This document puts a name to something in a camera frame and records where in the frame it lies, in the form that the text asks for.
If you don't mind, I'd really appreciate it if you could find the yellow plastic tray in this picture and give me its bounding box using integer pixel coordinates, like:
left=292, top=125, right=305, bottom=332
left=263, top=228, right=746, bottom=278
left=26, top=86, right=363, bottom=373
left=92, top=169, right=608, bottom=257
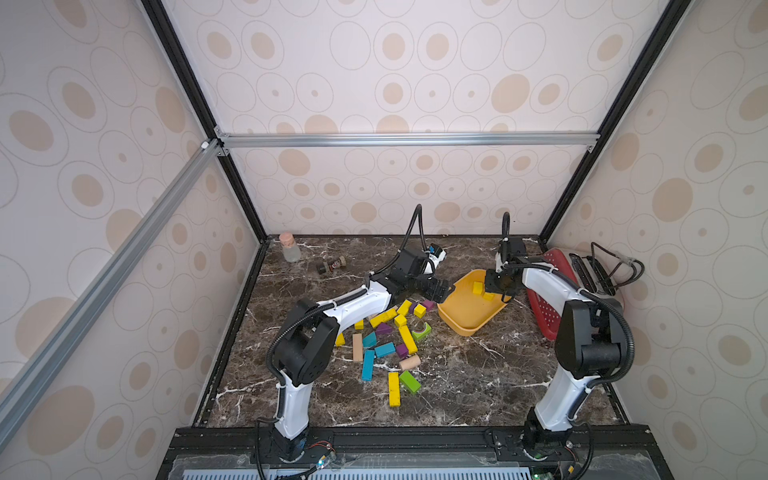
left=438, top=269, right=506, bottom=337

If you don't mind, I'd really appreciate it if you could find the red polka dot toaster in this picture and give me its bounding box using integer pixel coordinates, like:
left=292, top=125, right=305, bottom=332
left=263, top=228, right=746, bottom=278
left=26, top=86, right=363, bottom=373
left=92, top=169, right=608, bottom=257
left=523, top=248, right=623, bottom=341

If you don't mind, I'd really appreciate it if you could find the aluminium frame bar left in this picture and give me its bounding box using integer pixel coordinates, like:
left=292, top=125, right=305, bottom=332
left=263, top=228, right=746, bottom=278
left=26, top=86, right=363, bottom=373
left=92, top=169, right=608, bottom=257
left=1, top=138, right=223, bottom=449

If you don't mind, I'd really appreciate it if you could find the long yellow block front left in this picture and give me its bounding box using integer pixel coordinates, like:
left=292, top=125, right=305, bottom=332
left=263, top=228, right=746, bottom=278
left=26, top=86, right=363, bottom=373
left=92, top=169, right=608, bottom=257
left=388, top=372, right=401, bottom=408

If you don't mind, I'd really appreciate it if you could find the teal block left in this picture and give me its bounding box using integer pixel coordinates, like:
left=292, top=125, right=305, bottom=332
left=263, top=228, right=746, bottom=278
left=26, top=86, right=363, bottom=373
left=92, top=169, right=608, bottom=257
left=362, top=332, right=378, bottom=349

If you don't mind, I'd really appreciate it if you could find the black spice jar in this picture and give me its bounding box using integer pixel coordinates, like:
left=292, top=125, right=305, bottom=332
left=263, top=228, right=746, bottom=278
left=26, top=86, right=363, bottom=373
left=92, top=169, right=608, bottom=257
left=316, top=256, right=347, bottom=275

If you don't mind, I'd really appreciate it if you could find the aluminium frame bar back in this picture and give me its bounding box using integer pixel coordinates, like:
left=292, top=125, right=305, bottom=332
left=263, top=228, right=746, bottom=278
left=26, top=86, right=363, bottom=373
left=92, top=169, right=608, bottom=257
left=221, top=131, right=600, bottom=149

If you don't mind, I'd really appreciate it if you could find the long teal block front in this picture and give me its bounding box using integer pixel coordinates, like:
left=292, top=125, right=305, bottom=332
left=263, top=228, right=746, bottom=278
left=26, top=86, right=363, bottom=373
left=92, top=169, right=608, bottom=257
left=361, top=350, right=375, bottom=382

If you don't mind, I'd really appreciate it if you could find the teal block right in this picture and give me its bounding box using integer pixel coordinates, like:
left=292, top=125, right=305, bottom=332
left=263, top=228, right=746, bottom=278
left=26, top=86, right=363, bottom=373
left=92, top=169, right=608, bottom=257
left=374, top=342, right=397, bottom=358

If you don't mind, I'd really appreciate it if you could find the green rainbow arch block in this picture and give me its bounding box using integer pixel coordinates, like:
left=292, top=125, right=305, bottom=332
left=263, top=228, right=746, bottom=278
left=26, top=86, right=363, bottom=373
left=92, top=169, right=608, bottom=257
left=411, top=322, right=432, bottom=343

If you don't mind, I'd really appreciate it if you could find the natural wood cylinder block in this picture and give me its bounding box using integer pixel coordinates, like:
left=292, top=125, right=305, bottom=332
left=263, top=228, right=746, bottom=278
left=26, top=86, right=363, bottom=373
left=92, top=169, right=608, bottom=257
left=399, top=355, right=422, bottom=371

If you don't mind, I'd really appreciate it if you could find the green block front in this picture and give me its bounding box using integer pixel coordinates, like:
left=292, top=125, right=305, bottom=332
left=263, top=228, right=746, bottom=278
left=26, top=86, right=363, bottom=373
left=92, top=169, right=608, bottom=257
left=399, top=371, right=421, bottom=394

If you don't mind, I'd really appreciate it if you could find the long speckled yellow block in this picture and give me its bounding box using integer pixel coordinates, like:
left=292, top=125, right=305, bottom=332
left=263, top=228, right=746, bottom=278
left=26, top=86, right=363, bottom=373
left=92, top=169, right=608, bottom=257
left=369, top=308, right=398, bottom=328

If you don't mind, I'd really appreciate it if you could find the long yellow block right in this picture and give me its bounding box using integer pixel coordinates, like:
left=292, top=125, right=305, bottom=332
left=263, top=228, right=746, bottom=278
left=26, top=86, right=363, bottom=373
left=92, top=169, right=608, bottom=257
left=398, top=325, right=418, bottom=355

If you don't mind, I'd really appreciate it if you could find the purple triangle block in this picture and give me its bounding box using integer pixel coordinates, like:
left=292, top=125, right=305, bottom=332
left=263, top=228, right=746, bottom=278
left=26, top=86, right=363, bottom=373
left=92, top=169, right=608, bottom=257
left=375, top=323, right=394, bottom=336

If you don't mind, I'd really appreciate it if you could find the aluminium frame bar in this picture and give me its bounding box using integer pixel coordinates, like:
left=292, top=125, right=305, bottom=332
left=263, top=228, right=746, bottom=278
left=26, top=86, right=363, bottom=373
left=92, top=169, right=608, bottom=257
left=221, top=131, right=600, bottom=149
left=1, top=138, right=223, bottom=449

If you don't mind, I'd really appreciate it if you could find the yellow block upright centre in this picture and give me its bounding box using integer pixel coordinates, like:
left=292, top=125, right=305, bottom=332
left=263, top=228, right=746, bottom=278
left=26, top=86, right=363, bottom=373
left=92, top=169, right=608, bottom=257
left=397, top=300, right=414, bottom=317

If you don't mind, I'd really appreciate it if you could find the long natural wood block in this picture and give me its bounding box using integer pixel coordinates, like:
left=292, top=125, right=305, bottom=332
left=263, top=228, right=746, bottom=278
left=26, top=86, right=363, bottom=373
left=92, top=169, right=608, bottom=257
left=352, top=333, right=364, bottom=362

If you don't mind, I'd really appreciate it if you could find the clear bottle pink cap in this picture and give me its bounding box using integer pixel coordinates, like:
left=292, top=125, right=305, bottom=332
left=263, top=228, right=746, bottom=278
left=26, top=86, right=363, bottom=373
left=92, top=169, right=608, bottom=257
left=279, top=232, right=301, bottom=263

